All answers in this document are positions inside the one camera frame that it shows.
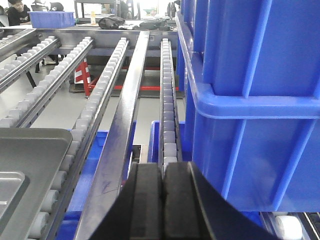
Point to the blue bin under rack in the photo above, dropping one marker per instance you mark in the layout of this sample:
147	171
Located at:
72	216

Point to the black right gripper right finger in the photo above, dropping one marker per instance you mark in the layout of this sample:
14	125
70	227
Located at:
194	210

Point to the seated person black shirt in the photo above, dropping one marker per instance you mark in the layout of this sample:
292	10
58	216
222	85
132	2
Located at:
18	13

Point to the large silver base tray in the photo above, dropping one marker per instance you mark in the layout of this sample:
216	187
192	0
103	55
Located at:
38	153

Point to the stacked blue crate right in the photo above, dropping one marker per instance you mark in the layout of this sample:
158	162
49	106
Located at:
261	153

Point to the upper stacked blue crate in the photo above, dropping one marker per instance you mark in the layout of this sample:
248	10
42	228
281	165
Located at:
256	47

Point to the stacked blue crate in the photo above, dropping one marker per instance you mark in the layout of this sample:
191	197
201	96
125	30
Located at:
261	153
256	47

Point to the blue bin on far table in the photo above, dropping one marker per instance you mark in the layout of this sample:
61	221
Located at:
51	19

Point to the small silver ribbed tray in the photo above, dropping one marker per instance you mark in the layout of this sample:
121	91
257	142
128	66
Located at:
13	185

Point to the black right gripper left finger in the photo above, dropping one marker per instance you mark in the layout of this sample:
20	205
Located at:
136	213

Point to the black bag on table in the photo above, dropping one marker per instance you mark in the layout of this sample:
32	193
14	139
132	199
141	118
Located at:
111	22

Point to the red white floor stand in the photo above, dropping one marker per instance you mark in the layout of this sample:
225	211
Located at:
82	74

